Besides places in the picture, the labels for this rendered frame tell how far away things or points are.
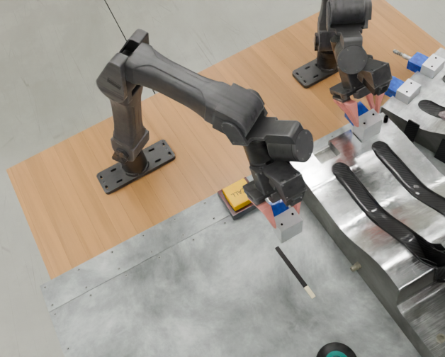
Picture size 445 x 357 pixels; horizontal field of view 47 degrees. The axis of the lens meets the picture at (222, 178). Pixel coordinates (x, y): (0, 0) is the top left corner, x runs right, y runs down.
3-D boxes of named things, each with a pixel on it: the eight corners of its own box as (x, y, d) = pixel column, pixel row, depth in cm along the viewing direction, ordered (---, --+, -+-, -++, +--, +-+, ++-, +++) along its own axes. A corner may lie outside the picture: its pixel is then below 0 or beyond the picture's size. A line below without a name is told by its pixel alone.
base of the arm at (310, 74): (368, 35, 136) (351, 21, 140) (305, 68, 133) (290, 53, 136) (364, 57, 143) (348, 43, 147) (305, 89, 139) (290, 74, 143)
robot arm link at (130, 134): (149, 144, 125) (146, 59, 96) (134, 165, 122) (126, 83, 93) (127, 132, 126) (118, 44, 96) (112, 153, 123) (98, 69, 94)
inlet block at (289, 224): (249, 195, 110) (246, 183, 105) (268, 185, 111) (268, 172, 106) (281, 244, 103) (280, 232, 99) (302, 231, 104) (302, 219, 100)
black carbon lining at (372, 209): (326, 173, 116) (328, 148, 108) (384, 142, 119) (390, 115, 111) (431, 301, 98) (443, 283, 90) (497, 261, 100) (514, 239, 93)
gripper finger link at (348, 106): (384, 120, 112) (374, 81, 108) (356, 134, 111) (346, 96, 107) (365, 112, 118) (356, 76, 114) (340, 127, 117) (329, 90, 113)
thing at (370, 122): (329, 105, 123) (329, 91, 119) (346, 95, 124) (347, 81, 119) (362, 142, 117) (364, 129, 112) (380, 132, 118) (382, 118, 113)
